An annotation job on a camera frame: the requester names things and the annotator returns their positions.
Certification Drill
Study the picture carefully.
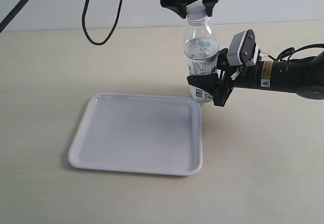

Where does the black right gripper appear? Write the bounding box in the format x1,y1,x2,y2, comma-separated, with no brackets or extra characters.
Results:
187,48,257,107

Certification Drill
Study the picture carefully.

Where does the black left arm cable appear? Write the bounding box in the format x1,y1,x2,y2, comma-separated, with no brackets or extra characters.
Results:
81,0,127,46

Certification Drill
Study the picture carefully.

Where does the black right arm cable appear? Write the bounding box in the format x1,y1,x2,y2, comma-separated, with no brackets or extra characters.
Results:
260,43,324,62

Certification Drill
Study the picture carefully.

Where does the white plastic tray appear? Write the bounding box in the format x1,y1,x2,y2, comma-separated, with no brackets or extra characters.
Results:
68,93,203,176

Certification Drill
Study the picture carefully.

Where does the white bottle cap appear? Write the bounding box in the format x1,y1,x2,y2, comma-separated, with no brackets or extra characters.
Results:
186,3,207,20

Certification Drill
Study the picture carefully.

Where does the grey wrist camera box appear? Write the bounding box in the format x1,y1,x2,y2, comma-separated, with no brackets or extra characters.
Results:
226,29,259,66

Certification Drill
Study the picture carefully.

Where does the clear plastic drink bottle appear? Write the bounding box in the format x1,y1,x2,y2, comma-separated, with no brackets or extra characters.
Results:
182,15,220,103

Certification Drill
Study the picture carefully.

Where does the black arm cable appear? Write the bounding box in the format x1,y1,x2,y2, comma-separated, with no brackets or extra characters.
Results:
81,0,127,46
260,43,324,62

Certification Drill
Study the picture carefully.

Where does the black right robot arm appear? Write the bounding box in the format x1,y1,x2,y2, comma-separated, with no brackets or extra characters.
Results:
187,48,323,106

